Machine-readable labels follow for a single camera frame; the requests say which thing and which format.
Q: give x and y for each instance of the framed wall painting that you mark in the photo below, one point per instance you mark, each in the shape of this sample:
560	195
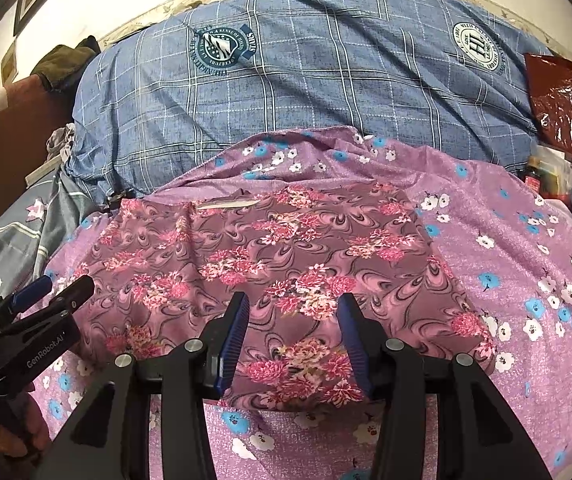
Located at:
28	2

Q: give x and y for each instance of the person's left hand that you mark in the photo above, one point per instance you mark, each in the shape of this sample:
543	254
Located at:
38	427

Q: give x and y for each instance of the purple floral blanket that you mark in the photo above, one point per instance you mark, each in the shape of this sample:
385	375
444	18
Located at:
506	280

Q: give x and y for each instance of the small wall plaque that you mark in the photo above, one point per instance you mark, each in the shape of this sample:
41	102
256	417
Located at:
11	62

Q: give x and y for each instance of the red plastic bag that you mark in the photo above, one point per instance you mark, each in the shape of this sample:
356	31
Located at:
566	110

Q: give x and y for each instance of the blue plaid quilt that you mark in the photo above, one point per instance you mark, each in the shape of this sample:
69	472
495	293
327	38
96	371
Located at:
326	90

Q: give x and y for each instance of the clear plastic packets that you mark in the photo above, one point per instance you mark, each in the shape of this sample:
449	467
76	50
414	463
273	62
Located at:
558	175

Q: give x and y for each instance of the grey crumpled cloth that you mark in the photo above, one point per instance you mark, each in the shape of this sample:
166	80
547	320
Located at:
61	140

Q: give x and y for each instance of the flat beige box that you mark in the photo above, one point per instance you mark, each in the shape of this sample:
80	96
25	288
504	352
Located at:
43	172

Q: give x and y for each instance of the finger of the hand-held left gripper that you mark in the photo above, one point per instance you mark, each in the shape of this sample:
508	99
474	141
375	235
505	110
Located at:
60	297
30	292

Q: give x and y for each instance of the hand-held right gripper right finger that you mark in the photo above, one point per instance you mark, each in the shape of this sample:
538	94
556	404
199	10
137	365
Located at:
356	345

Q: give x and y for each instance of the pink floral shirt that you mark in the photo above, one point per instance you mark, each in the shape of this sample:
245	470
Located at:
276	260

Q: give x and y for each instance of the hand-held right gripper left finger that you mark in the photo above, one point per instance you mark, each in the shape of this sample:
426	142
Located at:
231	340

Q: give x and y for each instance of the grey patterned bedsheet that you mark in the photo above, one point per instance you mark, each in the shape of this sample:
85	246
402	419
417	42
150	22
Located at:
15	240

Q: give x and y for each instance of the dark green cloth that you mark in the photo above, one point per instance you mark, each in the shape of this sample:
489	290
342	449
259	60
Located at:
65	62

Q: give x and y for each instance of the dark bottle with red cap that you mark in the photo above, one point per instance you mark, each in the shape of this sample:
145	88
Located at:
532	172

